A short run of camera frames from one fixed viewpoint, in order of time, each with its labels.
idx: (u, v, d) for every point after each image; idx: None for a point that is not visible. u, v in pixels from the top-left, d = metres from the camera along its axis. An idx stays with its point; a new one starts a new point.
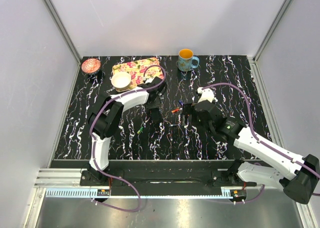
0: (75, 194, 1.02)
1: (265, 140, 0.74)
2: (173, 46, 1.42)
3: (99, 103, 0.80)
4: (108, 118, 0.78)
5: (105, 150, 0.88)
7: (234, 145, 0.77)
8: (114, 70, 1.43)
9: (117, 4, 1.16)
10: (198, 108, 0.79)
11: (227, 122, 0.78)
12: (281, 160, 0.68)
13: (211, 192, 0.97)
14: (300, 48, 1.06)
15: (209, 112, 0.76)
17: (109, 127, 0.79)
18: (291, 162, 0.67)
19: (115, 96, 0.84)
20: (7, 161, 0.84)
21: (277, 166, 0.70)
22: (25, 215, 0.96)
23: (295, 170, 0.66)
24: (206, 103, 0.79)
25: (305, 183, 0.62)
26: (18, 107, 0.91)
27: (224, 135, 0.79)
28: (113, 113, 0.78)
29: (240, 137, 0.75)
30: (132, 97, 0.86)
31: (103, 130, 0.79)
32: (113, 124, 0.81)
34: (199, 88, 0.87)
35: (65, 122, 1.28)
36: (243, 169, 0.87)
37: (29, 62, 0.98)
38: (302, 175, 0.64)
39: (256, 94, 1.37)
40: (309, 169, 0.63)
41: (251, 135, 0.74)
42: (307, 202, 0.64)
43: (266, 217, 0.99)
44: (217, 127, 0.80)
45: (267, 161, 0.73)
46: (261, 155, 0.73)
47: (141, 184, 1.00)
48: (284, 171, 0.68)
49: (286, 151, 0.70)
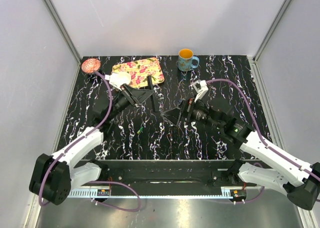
0: (74, 194, 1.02)
1: (274, 146, 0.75)
2: (173, 46, 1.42)
3: (38, 168, 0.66)
4: (54, 183, 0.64)
5: (84, 174, 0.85)
7: (240, 148, 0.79)
8: (113, 70, 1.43)
9: (116, 3, 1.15)
10: (215, 107, 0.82)
11: (236, 124, 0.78)
12: (289, 167, 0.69)
13: (211, 192, 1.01)
14: (300, 48, 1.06)
15: (226, 114, 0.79)
17: (60, 191, 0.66)
18: (299, 170, 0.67)
19: (58, 154, 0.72)
20: (7, 161, 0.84)
21: (285, 174, 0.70)
22: (25, 216, 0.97)
23: (302, 178, 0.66)
24: (223, 104, 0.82)
25: (312, 191, 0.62)
26: (18, 107, 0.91)
27: (231, 138, 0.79)
28: (58, 177, 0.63)
29: (248, 141, 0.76)
30: (82, 146, 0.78)
31: (54, 199, 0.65)
32: (64, 186, 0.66)
34: (202, 81, 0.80)
35: (65, 122, 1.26)
36: (244, 170, 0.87)
37: (29, 62, 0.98)
38: (310, 184, 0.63)
39: (257, 94, 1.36)
40: (316, 176, 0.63)
41: (259, 140, 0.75)
42: (310, 209, 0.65)
43: (267, 217, 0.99)
44: (226, 129, 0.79)
45: (274, 168, 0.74)
46: (269, 161, 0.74)
47: (141, 184, 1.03)
48: (291, 178, 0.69)
49: (295, 158, 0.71)
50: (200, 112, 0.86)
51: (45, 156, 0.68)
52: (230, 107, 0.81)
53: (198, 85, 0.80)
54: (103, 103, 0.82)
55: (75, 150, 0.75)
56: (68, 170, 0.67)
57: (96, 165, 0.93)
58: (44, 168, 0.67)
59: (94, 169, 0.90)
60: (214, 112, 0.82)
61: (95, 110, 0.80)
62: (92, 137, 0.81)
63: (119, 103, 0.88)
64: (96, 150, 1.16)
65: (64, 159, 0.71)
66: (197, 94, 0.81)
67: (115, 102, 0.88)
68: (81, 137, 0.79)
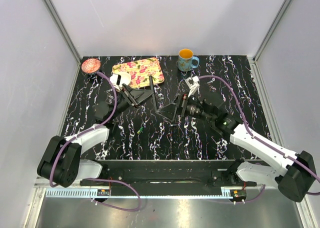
0: (75, 194, 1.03)
1: (260, 136, 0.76)
2: (173, 46, 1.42)
3: (51, 149, 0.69)
4: (65, 162, 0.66)
5: (87, 167, 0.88)
7: (230, 140, 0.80)
8: (114, 70, 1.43)
9: (116, 3, 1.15)
10: (208, 101, 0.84)
11: (226, 118, 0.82)
12: (274, 155, 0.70)
13: (211, 192, 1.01)
14: (300, 49, 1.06)
15: (218, 108, 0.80)
17: (69, 173, 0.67)
18: (284, 157, 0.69)
19: (71, 137, 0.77)
20: (7, 161, 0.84)
21: (271, 162, 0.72)
22: (25, 216, 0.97)
23: (286, 165, 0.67)
24: (215, 99, 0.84)
25: (296, 177, 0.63)
26: (18, 107, 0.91)
27: (221, 131, 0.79)
28: (70, 156, 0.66)
29: (235, 133, 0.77)
30: (91, 134, 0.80)
31: (62, 180, 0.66)
32: (73, 168, 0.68)
34: (194, 77, 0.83)
35: (65, 122, 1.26)
36: (242, 168, 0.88)
37: (29, 62, 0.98)
38: (294, 170, 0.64)
39: (256, 94, 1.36)
40: (300, 164, 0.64)
41: (246, 131, 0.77)
42: (301, 200, 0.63)
43: (267, 217, 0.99)
44: (217, 122, 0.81)
45: (261, 156, 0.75)
46: (256, 150, 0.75)
47: (141, 184, 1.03)
48: (277, 167, 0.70)
49: (280, 147, 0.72)
50: (193, 107, 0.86)
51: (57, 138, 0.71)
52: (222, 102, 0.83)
53: (191, 81, 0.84)
54: (103, 110, 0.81)
55: (85, 137, 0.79)
56: (79, 152, 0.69)
57: (96, 162, 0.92)
58: (56, 150, 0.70)
59: (96, 165, 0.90)
60: (206, 106, 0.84)
61: (97, 115, 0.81)
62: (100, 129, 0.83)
63: (119, 104, 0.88)
64: (96, 150, 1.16)
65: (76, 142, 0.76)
66: (190, 90, 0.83)
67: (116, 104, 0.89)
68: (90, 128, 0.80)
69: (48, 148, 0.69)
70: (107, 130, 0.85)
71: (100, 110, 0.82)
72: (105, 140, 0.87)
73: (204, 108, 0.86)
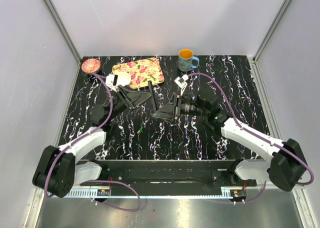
0: (74, 194, 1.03)
1: (248, 127, 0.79)
2: (173, 46, 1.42)
3: (45, 159, 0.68)
4: (60, 172, 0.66)
5: (85, 171, 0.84)
7: (222, 134, 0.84)
8: (114, 70, 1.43)
9: (116, 3, 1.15)
10: (202, 97, 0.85)
11: (218, 113, 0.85)
12: (261, 144, 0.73)
13: (211, 192, 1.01)
14: (300, 49, 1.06)
15: (211, 104, 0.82)
17: (64, 183, 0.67)
18: (270, 145, 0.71)
19: (64, 146, 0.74)
20: (7, 161, 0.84)
21: (260, 151, 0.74)
22: (25, 216, 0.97)
23: (272, 152, 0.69)
24: (209, 94, 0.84)
25: (282, 164, 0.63)
26: (18, 107, 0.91)
27: (213, 126, 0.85)
28: (64, 167, 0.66)
29: (225, 125, 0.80)
30: (87, 141, 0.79)
31: (58, 190, 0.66)
32: (68, 178, 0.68)
34: (184, 76, 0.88)
35: (65, 122, 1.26)
36: (239, 166, 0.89)
37: (29, 62, 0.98)
38: (280, 157, 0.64)
39: (256, 94, 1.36)
40: (286, 150, 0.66)
41: (235, 124, 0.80)
42: (290, 186, 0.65)
43: (267, 217, 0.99)
44: (210, 117, 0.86)
45: (251, 147, 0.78)
46: (245, 141, 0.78)
47: (141, 184, 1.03)
48: (265, 155, 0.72)
49: (267, 136, 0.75)
50: (188, 104, 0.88)
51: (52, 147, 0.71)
52: (216, 97, 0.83)
53: (181, 80, 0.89)
54: (99, 113, 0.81)
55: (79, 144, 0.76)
56: (73, 162, 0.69)
57: (96, 164, 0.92)
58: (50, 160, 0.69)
59: (95, 167, 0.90)
60: (201, 101, 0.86)
61: (92, 119, 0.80)
62: (95, 134, 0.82)
63: (116, 106, 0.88)
64: (96, 150, 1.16)
65: (70, 152, 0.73)
66: (181, 89, 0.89)
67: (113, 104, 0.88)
68: (85, 134, 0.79)
69: (43, 158, 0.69)
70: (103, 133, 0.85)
71: (95, 113, 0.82)
72: (102, 143, 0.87)
73: (198, 104, 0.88)
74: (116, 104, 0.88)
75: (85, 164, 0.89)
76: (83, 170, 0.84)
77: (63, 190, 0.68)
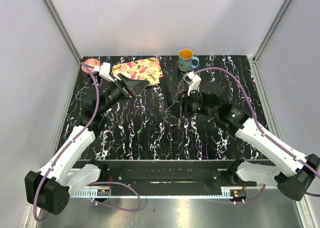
0: (74, 194, 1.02)
1: (270, 134, 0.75)
2: (173, 46, 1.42)
3: (29, 185, 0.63)
4: (49, 197, 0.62)
5: (84, 176, 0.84)
7: (236, 134, 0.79)
8: (113, 70, 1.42)
9: (116, 3, 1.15)
10: (206, 90, 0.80)
11: (233, 111, 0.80)
12: (284, 157, 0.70)
13: (211, 192, 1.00)
14: (300, 48, 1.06)
15: (218, 96, 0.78)
17: (58, 203, 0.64)
18: (294, 160, 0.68)
19: (45, 170, 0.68)
20: (7, 161, 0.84)
21: (279, 163, 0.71)
22: (25, 216, 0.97)
23: (296, 168, 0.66)
24: (217, 87, 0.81)
25: (304, 182, 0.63)
26: (18, 107, 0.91)
27: (227, 123, 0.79)
28: (51, 193, 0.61)
29: (245, 128, 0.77)
30: (72, 152, 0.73)
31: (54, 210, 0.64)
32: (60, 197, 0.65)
34: (189, 73, 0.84)
35: (65, 122, 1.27)
36: (242, 168, 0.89)
37: (29, 62, 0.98)
38: (303, 175, 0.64)
39: (256, 94, 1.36)
40: (311, 168, 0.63)
41: (256, 128, 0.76)
42: (298, 199, 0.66)
43: (267, 217, 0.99)
44: (221, 114, 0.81)
45: (269, 156, 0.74)
46: (264, 149, 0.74)
47: (141, 184, 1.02)
48: (285, 168, 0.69)
49: (290, 148, 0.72)
50: (195, 103, 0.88)
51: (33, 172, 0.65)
52: (221, 89, 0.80)
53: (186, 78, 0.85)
54: (91, 96, 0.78)
55: (64, 160, 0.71)
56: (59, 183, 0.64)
57: (95, 166, 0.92)
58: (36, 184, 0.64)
59: (94, 170, 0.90)
60: (206, 97, 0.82)
61: (85, 101, 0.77)
62: (81, 140, 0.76)
63: (112, 95, 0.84)
64: (96, 149, 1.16)
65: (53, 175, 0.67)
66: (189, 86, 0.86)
67: (107, 94, 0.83)
68: (69, 143, 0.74)
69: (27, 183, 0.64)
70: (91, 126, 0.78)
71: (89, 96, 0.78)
72: (93, 139, 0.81)
73: (204, 102, 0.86)
74: (111, 92, 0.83)
75: (83, 171, 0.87)
76: (79, 179, 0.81)
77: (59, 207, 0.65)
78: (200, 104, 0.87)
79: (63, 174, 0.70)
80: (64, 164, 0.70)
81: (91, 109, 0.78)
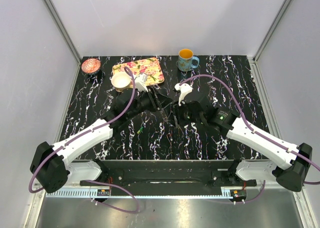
0: (75, 194, 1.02)
1: (260, 130, 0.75)
2: (173, 46, 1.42)
3: (39, 154, 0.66)
4: (48, 175, 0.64)
5: (84, 171, 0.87)
7: (227, 135, 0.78)
8: (113, 70, 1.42)
9: (116, 4, 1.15)
10: (187, 99, 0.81)
11: (221, 113, 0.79)
12: (277, 150, 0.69)
13: (211, 192, 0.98)
14: (300, 49, 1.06)
15: (200, 102, 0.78)
17: (53, 182, 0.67)
18: (286, 152, 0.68)
19: (58, 146, 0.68)
20: (7, 161, 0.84)
21: (273, 157, 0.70)
22: (25, 216, 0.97)
23: (290, 160, 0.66)
24: (195, 95, 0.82)
25: (301, 172, 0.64)
26: (18, 106, 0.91)
27: (217, 126, 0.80)
28: (53, 171, 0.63)
29: (234, 128, 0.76)
30: (87, 140, 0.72)
31: (47, 187, 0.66)
32: (58, 178, 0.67)
34: (176, 86, 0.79)
35: (65, 122, 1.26)
36: (240, 168, 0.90)
37: (29, 62, 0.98)
38: (298, 165, 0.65)
39: (256, 94, 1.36)
40: (304, 158, 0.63)
41: (245, 126, 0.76)
42: (300, 190, 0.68)
43: (267, 217, 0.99)
44: (208, 119, 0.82)
45: (262, 152, 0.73)
46: (256, 146, 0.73)
47: (141, 184, 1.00)
48: (279, 161, 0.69)
49: (281, 141, 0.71)
50: (185, 112, 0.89)
51: (47, 144, 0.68)
52: (201, 96, 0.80)
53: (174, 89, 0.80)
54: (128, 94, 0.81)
55: (76, 144, 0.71)
56: (64, 164, 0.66)
57: (98, 166, 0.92)
58: (43, 156, 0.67)
59: (95, 169, 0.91)
60: (190, 106, 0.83)
61: (119, 99, 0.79)
62: (99, 132, 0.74)
63: (142, 102, 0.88)
64: (96, 149, 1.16)
65: (61, 154, 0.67)
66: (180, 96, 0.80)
67: (139, 100, 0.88)
68: (87, 131, 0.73)
69: (38, 151, 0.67)
70: (112, 127, 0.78)
71: (124, 94, 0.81)
72: (110, 137, 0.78)
73: (191, 109, 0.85)
74: (142, 100, 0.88)
75: (85, 164, 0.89)
76: (79, 172, 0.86)
77: (52, 187, 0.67)
78: (188, 111, 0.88)
79: (71, 157, 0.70)
80: (75, 148, 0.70)
81: (121, 108, 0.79)
